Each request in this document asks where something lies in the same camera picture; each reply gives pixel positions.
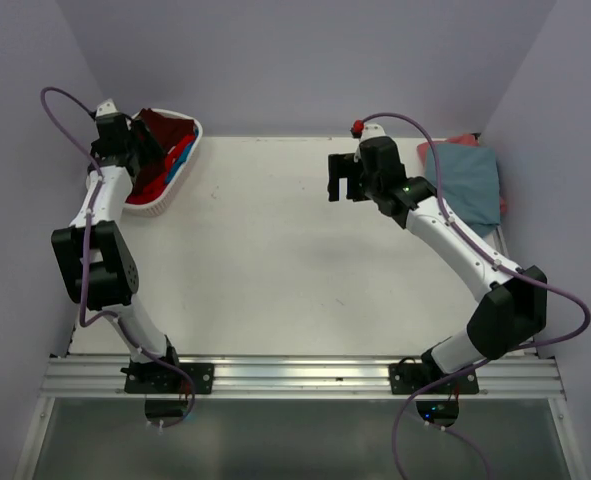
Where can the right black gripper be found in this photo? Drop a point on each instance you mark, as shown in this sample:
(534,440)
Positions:
(339,164)

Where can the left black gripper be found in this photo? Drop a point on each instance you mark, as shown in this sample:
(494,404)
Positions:
(149,150)

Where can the dark maroon t shirt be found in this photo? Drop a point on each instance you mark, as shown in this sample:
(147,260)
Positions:
(166,130)

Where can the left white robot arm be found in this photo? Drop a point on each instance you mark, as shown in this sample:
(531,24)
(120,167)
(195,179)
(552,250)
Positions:
(98,269)

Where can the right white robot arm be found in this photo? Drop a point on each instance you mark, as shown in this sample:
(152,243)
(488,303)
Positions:
(511,302)

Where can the bright red t shirt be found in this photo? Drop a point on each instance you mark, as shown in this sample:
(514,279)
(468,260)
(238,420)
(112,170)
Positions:
(150,187)

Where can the blue t shirt in basket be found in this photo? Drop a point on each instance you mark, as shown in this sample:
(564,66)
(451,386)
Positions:
(178,156)

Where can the white plastic laundry basket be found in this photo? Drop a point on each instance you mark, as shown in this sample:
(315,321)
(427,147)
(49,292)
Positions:
(157,207)

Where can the folded pink t shirt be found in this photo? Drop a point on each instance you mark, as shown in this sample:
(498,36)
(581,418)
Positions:
(468,139)

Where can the folded grey-blue t shirt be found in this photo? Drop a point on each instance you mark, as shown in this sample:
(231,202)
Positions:
(470,184)

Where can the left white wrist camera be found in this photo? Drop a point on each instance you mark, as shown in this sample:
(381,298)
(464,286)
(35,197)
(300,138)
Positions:
(105,108)

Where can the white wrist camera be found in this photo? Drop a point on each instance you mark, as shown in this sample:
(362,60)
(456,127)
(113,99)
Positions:
(363,131)
(105,108)

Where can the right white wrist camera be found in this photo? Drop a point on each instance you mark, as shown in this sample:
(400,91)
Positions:
(363,131)

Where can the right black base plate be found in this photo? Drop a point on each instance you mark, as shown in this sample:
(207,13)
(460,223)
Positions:
(409,375)

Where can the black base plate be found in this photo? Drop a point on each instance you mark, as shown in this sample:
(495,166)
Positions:
(200,380)
(409,375)

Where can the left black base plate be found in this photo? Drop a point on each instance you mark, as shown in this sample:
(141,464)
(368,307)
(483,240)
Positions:
(200,380)

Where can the aluminium mounting rail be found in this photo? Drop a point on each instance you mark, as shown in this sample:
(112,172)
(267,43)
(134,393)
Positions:
(300,378)

